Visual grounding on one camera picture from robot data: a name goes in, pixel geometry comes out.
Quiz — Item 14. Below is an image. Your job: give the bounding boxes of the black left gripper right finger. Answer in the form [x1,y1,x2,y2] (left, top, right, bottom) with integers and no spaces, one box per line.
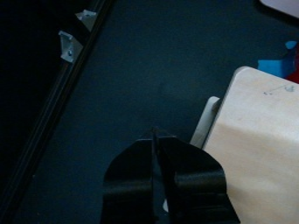
[153,128,241,224]

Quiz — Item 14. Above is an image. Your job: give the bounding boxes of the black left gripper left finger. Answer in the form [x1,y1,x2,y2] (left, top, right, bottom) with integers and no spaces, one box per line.
[99,127,160,224]

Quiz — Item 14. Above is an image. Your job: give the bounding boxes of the light wooden drawer cabinet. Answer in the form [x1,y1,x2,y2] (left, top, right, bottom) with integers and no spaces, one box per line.
[201,66,299,224]

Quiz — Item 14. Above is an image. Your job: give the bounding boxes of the red toy piece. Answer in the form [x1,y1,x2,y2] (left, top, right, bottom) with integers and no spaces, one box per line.
[284,43,299,84]

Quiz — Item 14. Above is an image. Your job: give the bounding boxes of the blue plastic toy block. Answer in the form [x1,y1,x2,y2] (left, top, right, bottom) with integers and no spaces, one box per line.
[256,40,299,79]

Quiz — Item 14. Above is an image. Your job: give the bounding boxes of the black aluminium frame rail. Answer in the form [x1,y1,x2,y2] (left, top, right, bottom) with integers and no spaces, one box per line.
[0,0,117,224]

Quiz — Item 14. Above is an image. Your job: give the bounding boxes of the grey metal corner bracket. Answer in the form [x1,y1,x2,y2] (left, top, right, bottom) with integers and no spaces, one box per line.
[75,9,99,32]
[57,30,84,64]

